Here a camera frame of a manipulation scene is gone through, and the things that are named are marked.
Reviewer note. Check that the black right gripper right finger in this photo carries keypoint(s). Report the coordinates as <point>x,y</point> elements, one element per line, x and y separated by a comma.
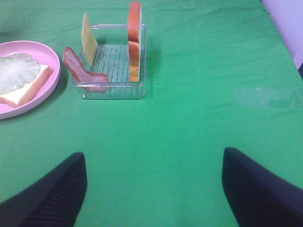
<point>258,197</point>

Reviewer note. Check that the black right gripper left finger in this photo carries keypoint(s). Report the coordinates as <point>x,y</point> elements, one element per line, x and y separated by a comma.
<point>54,200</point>

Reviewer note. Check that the toast bread slice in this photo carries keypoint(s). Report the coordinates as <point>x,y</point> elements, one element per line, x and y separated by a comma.
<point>134,39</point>
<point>26,93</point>

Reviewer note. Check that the bacon strip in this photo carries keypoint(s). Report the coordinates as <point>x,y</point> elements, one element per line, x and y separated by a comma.
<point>74,65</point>

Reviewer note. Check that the green lettuce leaf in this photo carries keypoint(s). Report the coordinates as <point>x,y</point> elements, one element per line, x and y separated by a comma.
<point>16,71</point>

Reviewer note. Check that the yellow cheese slice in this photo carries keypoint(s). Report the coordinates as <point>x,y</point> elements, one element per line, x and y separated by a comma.
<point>88,40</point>

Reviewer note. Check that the green tablecloth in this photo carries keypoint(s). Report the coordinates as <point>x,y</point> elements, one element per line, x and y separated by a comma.
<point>218,75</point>

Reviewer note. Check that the pink round plate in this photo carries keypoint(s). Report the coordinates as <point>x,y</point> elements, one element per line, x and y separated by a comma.
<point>44,55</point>

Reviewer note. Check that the right clear plastic container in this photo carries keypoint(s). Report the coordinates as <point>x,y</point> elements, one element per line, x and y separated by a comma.
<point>112,59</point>

